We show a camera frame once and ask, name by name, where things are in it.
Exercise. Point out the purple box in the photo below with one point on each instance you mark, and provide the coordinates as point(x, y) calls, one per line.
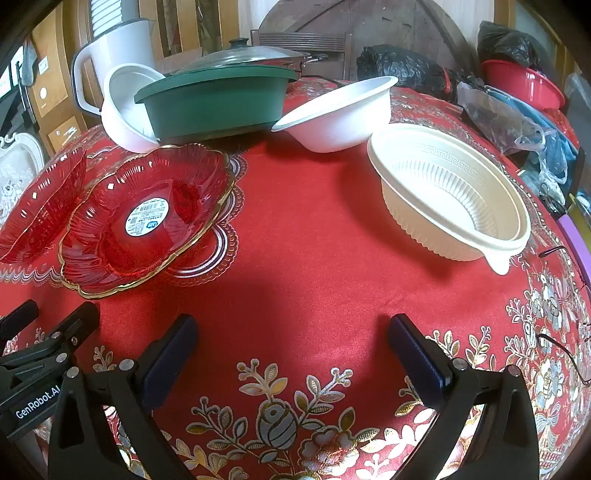
point(575, 240)

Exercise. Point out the red glass plate with sticker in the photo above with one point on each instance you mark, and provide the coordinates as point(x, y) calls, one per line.
point(180, 194)

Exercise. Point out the white round plate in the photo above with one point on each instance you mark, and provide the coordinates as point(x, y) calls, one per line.
point(122, 110)

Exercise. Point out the blue plastic bag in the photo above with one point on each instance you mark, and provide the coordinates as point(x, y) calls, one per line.
point(558, 145)

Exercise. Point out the black plastic bag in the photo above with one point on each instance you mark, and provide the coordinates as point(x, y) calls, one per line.
point(503, 44)
point(397, 64)

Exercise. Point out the clear plastic bag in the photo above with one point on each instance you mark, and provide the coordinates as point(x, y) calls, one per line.
point(498, 115)

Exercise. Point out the white ornate chair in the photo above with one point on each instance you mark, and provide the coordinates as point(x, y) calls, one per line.
point(18, 166)

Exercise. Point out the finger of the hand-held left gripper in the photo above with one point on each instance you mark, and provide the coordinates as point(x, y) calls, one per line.
point(76, 323)
point(18, 318)

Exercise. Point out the round wooden tabletop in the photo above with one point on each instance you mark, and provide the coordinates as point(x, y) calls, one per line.
point(378, 23)

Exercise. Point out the steel pot with glass lid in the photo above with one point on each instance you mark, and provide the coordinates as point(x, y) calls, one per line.
point(249, 57)

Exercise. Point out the red plastic basin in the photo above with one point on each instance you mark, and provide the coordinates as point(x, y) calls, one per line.
point(531, 87)

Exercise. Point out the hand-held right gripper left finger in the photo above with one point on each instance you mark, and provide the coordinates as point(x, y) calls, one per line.
point(168, 364)

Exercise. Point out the green plastic bowl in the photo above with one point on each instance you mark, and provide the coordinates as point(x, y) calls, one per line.
point(212, 110)

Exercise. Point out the cardboard box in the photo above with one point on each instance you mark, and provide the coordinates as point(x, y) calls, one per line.
point(51, 69)

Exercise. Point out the cream ribbed plastic bowl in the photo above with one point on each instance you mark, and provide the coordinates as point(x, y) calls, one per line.
point(415, 212)

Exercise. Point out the white electric kettle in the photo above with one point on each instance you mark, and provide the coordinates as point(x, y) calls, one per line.
point(124, 41)

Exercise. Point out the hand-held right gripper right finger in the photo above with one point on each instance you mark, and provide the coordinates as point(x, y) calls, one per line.
point(415, 362)

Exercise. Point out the white slatted panel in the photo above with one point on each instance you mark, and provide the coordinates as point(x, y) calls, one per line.
point(99, 16)

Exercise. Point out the red floral tablecloth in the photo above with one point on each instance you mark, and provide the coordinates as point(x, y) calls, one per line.
point(300, 230)

